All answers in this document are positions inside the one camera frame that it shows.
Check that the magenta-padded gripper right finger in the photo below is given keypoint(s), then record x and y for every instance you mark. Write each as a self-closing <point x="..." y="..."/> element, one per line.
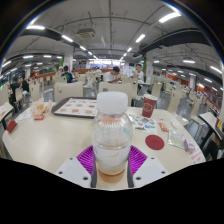
<point x="150" y="171"/>

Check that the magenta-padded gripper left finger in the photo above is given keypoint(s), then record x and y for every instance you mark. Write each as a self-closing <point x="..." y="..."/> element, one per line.
<point x="74" y="171"/>

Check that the clear bottle with amber drink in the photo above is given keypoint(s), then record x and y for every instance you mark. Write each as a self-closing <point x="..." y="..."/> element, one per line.
<point x="111" y="136"/>

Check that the flat round red coaster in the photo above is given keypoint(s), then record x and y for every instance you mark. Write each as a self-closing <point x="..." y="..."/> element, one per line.
<point x="154" y="142"/>

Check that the clear plastic bag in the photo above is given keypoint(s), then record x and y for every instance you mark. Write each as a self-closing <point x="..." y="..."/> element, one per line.
<point x="177" y="139"/>

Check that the small red sachet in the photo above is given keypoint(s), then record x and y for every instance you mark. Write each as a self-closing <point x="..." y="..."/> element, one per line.
<point x="163" y="127"/>

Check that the colourful sticker leaflet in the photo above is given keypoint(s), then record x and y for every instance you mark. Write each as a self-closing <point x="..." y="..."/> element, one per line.
<point x="143" y="124"/>

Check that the white red table notice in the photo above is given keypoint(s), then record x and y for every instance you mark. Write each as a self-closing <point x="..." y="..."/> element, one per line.
<point x="197" y="155"/>

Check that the dark food tray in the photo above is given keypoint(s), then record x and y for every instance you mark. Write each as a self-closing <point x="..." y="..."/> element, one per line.
<point x="55" y="111"/>

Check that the printed paper tray liner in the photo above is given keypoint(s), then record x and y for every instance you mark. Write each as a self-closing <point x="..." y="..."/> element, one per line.
<point x="76" y="107"/>

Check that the red paper cup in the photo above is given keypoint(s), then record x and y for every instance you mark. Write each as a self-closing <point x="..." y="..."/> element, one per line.
<point x="149" y="106"/>

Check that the person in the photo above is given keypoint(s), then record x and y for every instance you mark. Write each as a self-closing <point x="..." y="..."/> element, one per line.
<point x="138" y="74"/>
<point x="14" y="87"/>
<point x="111" y="77"/>
<point x="215" y="148"/>
<point x="25" y="85"/>
<point x="67" y="76"/>

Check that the crumpled food wrapper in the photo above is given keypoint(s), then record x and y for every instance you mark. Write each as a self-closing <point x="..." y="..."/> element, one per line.
<point x="40" y="107"/>

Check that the beige chair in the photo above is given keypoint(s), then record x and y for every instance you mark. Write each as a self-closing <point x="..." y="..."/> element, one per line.
<point x="35" y="91"/>
<point x="176" y="103"/>
<point x="68" y="90"/>
<point x="115" y="87"/>

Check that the white paper sheet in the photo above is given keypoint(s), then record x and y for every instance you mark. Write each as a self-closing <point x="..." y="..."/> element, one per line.
<point x="24" y="115"/>

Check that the red flat packet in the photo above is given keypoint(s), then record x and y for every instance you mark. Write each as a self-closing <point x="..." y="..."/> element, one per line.
<point x="11" y="126"/>

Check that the beige side table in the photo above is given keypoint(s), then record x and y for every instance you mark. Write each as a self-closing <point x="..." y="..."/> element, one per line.
<point x="8" y="110"/>
<point x="209" y="120"/>

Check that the group of beige chairs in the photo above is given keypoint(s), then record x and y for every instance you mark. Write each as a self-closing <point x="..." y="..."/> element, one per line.
<point x="156" y="89"/>

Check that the white paper placemat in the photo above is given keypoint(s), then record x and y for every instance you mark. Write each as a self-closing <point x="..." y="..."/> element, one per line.
<point x="3" y="110"/>

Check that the ceiling air conditioner unit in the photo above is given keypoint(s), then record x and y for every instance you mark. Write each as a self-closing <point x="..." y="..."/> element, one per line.
<point x="86" y="32"/>

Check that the group of ceiling lights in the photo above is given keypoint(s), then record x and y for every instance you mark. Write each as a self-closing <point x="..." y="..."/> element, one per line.
<point x="169" y="16"/>

